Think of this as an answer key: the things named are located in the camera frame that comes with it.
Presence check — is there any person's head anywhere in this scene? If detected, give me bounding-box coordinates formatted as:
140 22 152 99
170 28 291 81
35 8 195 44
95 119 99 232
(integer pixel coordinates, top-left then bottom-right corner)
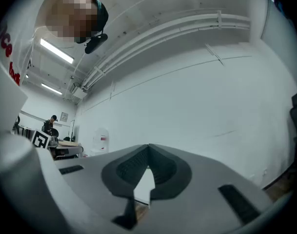
43 0 109 44

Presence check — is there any wooden table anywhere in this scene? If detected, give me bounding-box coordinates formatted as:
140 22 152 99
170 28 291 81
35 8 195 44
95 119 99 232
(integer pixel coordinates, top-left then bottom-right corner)
57 140 83 148

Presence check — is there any white ceiling junction box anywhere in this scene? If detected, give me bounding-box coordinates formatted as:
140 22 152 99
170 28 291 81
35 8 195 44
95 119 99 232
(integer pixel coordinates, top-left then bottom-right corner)
69 81 88 101

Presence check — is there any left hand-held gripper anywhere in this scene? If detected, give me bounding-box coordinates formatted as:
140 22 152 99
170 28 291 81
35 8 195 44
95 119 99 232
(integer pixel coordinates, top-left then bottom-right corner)
31 129 84 158

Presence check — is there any person's white printed t-shirt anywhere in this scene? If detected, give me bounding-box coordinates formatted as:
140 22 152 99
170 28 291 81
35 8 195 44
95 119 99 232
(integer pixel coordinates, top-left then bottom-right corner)
0 0 55 133

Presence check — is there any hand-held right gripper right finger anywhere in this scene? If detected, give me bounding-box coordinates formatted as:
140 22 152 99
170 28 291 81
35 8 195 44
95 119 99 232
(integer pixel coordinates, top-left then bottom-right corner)
135 144 274 234

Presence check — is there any black head camera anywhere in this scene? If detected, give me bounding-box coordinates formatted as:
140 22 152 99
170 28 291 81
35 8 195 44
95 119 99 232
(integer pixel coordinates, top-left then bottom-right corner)
84 33 109 55

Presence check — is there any white ceiling pipe bundle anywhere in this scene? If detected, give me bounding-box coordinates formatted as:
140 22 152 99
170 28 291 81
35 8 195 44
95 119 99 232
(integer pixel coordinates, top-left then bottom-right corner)
80 10 252 90

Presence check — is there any dark head strap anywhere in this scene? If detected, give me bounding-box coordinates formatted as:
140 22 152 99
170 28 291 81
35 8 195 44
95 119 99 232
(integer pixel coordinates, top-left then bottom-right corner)
91 0 109 34

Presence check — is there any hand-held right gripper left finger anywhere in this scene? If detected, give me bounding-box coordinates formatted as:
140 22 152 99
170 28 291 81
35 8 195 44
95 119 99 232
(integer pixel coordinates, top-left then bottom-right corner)
54 144 149 232

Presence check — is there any long ceiling light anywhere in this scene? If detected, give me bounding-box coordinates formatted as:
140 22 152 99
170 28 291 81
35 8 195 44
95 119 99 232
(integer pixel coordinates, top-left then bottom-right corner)
40 82 63 96
40 38 75 64

